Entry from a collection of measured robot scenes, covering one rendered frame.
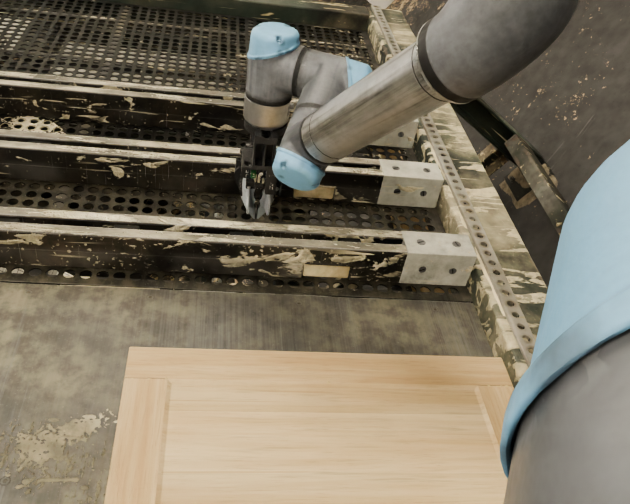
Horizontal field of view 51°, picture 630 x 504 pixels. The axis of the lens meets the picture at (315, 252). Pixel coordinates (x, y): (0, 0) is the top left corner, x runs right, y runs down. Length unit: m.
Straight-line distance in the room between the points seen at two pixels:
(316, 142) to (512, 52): 0.32
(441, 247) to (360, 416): 0.36
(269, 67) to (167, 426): 0.53
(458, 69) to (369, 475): 0.51
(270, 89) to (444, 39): 0.42
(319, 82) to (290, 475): 0.55
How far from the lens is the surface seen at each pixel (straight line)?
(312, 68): 1.01
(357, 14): 2.17
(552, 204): 2.22
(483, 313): 1.14
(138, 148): 1.30
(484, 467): 0.94
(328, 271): 1.12
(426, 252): 1.13
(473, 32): 0.66
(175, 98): 1.47
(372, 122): 0.80
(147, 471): 0.86
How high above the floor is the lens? 1.68
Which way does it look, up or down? 29 degrees down
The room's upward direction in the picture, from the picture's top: 58 degrees counter-clockwise
